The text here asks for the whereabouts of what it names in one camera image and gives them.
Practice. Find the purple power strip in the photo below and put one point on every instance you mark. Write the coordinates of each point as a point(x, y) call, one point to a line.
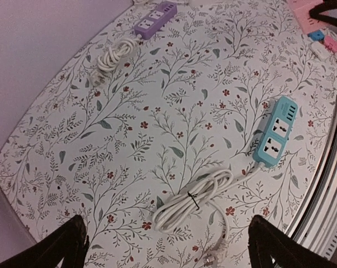
point(155, 20)

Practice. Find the floral patterned table mat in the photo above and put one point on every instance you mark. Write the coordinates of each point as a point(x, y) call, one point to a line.
point(158, 159)

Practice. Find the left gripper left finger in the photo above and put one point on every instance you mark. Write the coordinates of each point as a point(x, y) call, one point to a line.
point(68, 245)

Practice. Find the teal power strip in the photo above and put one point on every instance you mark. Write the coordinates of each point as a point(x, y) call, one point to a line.
point(276, 132)

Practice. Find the pink cube socket adapter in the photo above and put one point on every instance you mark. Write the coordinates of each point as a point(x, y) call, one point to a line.
point(301, 10)

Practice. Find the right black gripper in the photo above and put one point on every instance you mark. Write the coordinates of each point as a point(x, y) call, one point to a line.
point(326, 12)

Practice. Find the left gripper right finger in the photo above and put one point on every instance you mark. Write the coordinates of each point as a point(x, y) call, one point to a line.
point(268, 246)

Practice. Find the pink plug adapter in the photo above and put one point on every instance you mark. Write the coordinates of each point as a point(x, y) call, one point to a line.
point(330, 44)

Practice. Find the blue plug adapter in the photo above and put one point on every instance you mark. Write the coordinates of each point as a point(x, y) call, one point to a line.
point(317, 35)

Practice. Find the white plug adapter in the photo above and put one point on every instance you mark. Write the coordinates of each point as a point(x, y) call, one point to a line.
point(320, 51)

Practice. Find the aluminium front rail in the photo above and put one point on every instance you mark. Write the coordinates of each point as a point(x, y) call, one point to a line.
point(315, 224)

